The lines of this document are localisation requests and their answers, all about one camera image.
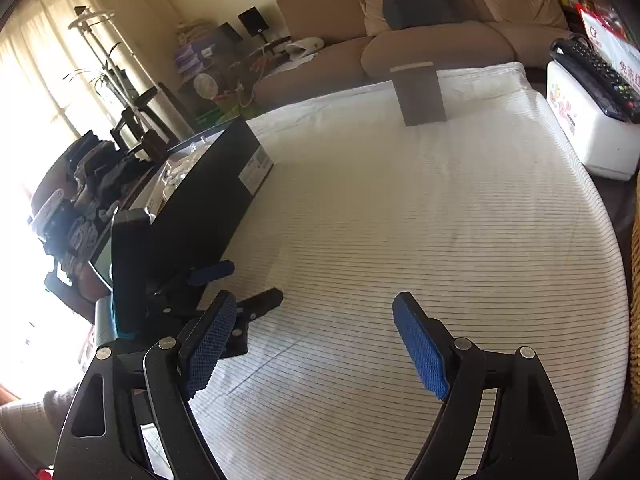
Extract green shopping bag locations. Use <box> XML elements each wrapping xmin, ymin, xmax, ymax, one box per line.
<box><xmin>197</xmin><ymin>105</ymin><xmax>241</xmax><ymax>123</ymax></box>

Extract white coat stand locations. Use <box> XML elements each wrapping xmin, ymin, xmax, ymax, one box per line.
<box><xmin>67</xmin><ymin>6</ymin><xmax>146</xmax><ymax>126</ymax></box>

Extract brown armchair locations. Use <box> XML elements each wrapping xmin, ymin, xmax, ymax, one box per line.
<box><xmin>30</xmin><ymin>125</ymin><xmax>151</xmax><ymax>321</ymax></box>

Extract white striped padded desktop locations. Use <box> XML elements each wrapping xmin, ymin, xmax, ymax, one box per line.
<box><xmin>140</xmin><ymin>60</ymin><xmax>630</xmax><ymax>480</ymax></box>

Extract black speaker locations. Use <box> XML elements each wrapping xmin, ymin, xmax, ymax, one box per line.
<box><xmin>237</xmin><ymin>7</ymin><xmax>268</xmax><ymax>38</ymax></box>

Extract dark wooden chair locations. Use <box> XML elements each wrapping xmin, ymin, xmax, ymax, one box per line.
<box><xmin>110</xmin><ymin>85</ymin><xmax>196</xmax><ymax>161</ymax></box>

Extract round white fan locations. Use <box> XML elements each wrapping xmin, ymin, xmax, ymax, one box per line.
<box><xmin>192</xmin><ymin>74</ymin><xmax>221</xmax><ymax>101</ymax></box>

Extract white flower print container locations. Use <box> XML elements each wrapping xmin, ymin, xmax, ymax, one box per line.
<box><xmin>546</xmin><ymin>60</ymin><xmax>640</xmax><ymax>182</ymax></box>

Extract potted green plant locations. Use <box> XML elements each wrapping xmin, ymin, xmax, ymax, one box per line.
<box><xmin>62</xmin><ymin>42</ymin><xmax>138</xmax><ymax>111</ymax></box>

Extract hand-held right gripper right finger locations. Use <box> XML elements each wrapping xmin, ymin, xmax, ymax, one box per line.
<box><xmin>392</xmin><ymin>291</ymin><xmax>581</xmax><ymax>480</ymax></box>

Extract dark grey lumbar pillow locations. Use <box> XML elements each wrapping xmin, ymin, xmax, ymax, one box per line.
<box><xmin>383</xmin><ymin>0</ymin><xmax>463</xmax><ymax>31</ymax></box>

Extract black cardboard storage box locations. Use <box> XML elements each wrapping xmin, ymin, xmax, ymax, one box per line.
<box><xmin>112</xmin><ymin>116</ymin><xmax>277</xmax><ymax>311</ymax></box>

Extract black remote control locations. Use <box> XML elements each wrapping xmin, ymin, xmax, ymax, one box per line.
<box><xmin>550</xmin><ymin>37</ymin><xmax>640</xmax><ymax>123</ymax></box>

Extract wicker basket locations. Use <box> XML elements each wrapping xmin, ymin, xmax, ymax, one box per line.
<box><xmin>631</xmin><ymin>210</ymin><xmax>640</xmax><ymax>311</ymax></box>

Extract pile of folded clothes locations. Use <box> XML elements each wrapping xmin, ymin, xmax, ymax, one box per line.
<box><xmin>30</xmin><ymin>130</ymin><xmax>151</xmax><ymax>271</ymax></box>

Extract stack of purple tissue packs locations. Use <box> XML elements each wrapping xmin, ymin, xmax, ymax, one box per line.
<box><xmin>172</xmin><ymin>40</ymin><xmax>221</xmax><ymax>73</ymax></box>

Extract grey knit cloth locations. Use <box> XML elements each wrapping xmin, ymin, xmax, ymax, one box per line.
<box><xmin>0</xmin><ymin>382</ymin><xmax>81</xmax><ymax>466</ymax></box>

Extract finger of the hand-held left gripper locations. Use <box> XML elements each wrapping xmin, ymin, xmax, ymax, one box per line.
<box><xmin>234</xmin><ymin>287</ymin><xmax>284</xmax><ymax>322</ymax></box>
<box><xmin>150</xmin><ymin>260</ymin><xmax>236</xmax><ymax>297</ymax></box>

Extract red white plastic bag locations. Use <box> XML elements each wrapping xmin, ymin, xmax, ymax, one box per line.
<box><xmin>575</xmin><ymin>2</ymin><xmax>640</xmax><ymax>81</ymax></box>

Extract cream curtain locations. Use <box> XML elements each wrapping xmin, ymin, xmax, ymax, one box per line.
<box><xmin>0</xmin><ymin>0</ymin><xmax>191</xmax><ymax>211</ymax></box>

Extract woven straw hat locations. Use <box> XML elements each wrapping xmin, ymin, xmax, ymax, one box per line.
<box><xmin>175</xmin><ymin>20</ymin><xmax>213</xmax><ymax>41</ymax></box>

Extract dark brown small box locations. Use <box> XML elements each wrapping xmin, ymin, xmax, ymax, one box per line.
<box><xmin>390</xmin><ymin>62</ymin><xmax>447</xmax><ymax>127</ymax></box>

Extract brown sofa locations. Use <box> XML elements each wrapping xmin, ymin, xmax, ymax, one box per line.
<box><xmin>252</xmin><ymin>0</ymin><xmax>576</xmax><ymax>111</ymax></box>

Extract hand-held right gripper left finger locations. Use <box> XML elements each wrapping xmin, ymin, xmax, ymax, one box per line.
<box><xmin>52</xmin><ymin>290</ymin><xmax>238</xmax><ymax>480</ymax></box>

